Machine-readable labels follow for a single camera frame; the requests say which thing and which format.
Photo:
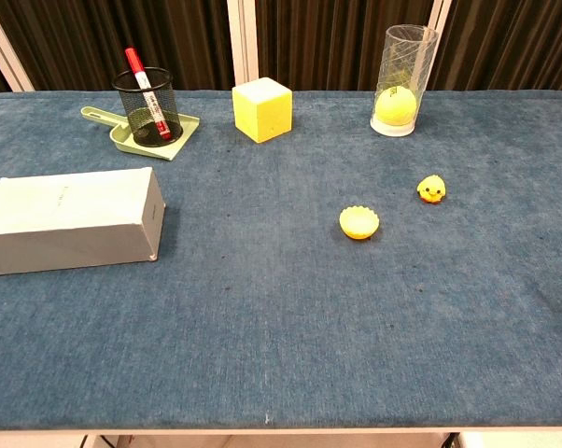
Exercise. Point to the yellow tennis ball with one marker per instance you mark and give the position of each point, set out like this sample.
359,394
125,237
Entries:
395,108

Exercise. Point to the clear plastic cylinder tube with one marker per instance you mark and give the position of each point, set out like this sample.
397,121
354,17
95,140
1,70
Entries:
404,74

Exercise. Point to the yellow cube block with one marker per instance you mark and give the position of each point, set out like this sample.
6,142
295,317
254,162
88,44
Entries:
261,110

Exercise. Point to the white rectangular cardboard box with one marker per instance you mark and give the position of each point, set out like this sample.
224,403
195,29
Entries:
71,219

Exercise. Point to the white slanted frame bar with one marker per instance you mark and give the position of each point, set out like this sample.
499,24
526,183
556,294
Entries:
5,51
437,14

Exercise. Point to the yellow toy chick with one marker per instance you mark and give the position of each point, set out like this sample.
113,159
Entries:
431,188

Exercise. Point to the black mesh pen holder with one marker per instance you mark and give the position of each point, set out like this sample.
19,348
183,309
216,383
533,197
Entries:
145,107

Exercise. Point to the white vertical frame post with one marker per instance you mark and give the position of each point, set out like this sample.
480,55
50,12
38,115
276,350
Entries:
243,39

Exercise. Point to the blue fabric table cover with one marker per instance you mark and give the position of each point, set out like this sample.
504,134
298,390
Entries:
281,280

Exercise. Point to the green plastic dustpan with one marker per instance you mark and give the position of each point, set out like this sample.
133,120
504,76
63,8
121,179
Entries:
143,140

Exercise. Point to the red whiteboard marker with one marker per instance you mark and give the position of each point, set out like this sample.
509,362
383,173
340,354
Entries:
148,95

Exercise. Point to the orange eggshell cup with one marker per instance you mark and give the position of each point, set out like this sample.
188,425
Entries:
358,223

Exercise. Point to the dark pleated curtain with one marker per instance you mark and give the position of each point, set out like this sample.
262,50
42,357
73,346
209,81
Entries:
337,42

